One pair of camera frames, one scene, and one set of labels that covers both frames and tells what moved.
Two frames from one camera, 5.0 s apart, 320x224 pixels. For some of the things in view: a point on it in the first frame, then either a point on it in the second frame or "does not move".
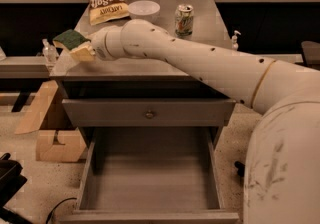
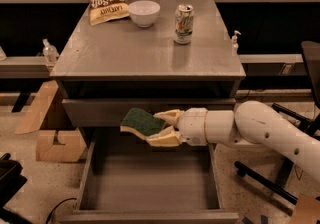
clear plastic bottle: x=50 y=52 does not move
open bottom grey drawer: x=150 y=175 does not move
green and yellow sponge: x=69 y=39 to x=140 y=122
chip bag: x=106 y=1 does not move
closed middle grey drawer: x=148 y=113 does not move
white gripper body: x=99 y=47 to x=192 y=126
